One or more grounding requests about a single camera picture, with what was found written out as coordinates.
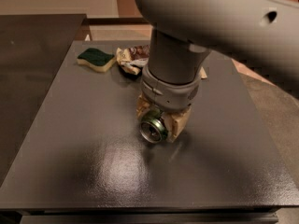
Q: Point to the green soda can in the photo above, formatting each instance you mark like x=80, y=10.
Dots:
x=152, y=126

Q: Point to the brown and cream snack bag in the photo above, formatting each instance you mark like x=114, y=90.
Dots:
x=132, y=58

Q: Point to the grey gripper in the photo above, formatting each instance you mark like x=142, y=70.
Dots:
x=168, y=95

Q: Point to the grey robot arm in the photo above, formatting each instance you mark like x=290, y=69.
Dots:
x=262, y=34

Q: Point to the green and yellow sponge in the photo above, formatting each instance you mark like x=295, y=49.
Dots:
x=96, y=59

